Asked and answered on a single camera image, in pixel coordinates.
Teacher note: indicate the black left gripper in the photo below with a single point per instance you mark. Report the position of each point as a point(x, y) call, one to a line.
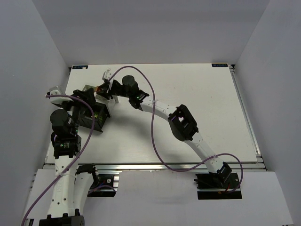
point(83, 96)

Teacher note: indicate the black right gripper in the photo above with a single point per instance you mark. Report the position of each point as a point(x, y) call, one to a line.
point(112, 87)

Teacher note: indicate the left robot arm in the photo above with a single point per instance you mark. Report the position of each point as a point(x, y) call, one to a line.
point(72, 182)

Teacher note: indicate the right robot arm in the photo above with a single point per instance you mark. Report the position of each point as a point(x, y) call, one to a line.
point(182, 123)

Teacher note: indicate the white slotted container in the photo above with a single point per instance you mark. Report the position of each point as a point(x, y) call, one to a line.
point(109, 103)

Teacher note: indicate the black slotted container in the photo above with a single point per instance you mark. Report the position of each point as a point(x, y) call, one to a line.
point(85, 119)

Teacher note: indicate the blue corner sticker left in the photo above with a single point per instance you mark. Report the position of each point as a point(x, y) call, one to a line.
point(79, 67)

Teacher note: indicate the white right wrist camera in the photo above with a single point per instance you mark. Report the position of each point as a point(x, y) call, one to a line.
point(107, 76)

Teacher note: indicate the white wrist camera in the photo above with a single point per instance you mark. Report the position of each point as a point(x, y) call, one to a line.
point(57, 95)
point(107, 76)

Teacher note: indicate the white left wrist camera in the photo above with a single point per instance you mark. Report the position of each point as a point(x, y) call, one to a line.
point(57, 95)

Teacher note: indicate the aluminium table edge rail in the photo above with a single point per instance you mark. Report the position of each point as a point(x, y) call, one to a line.
point(257, 166)

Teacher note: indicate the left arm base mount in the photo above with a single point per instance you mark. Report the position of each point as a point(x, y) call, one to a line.
point(108, 183)

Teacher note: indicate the right side table rail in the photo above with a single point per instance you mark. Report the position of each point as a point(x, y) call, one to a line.
point(244, 109)

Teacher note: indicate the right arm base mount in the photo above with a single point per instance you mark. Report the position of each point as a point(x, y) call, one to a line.
point(210, 188)

